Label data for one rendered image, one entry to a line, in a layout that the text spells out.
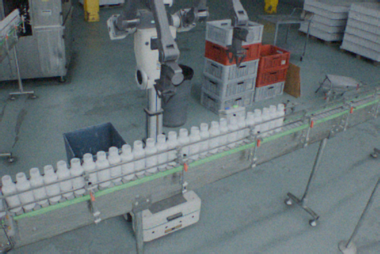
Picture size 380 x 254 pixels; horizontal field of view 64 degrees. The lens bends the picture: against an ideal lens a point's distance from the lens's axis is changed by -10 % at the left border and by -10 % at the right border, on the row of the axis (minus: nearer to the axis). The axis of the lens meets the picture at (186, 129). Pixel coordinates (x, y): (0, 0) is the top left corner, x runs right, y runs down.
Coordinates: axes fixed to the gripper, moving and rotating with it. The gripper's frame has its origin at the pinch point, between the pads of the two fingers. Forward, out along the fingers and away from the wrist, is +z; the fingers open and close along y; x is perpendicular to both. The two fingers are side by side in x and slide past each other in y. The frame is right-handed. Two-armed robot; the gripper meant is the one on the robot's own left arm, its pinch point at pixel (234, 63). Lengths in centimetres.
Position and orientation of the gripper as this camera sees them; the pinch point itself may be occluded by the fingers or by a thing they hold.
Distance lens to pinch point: 183.0
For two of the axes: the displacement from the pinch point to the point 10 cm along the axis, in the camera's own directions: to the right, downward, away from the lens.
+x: -8.6, 2.2, -4.7
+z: -0.6, 8.6, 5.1
